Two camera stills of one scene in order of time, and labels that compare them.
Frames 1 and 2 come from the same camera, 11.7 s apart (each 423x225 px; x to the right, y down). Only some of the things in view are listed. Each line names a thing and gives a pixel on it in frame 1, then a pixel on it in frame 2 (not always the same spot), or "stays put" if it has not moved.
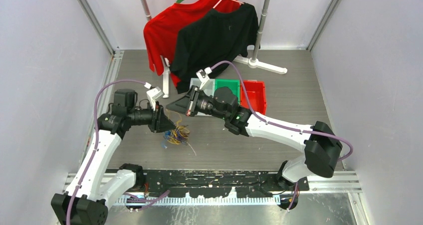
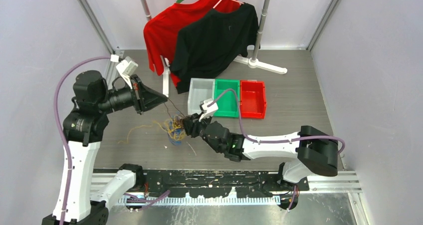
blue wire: [166, 133] to [174, 135]
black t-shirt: [212, 41] stays put
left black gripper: [162, 123] to [144, 99]
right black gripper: [184, 105] to [192, 124]
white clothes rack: [254, 61] stays put
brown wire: [184, 131] to [179, 119]
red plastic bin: [256, 95] stays put
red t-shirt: [161, 34] stays put
